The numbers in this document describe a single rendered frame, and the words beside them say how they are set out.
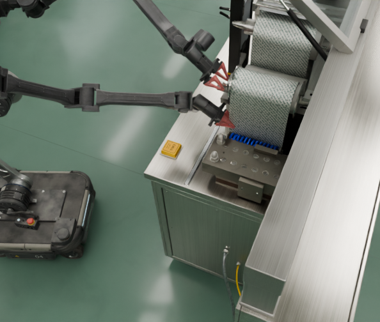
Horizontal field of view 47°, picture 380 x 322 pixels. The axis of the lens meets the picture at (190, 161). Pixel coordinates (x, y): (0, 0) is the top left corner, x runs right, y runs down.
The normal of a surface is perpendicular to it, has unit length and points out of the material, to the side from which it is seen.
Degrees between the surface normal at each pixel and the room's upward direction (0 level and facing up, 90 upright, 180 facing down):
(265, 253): 0
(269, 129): 90
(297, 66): 92
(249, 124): 90
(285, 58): 92
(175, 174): 0
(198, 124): 0
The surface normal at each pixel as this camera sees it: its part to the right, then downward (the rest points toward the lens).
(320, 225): -0.04, -0.61
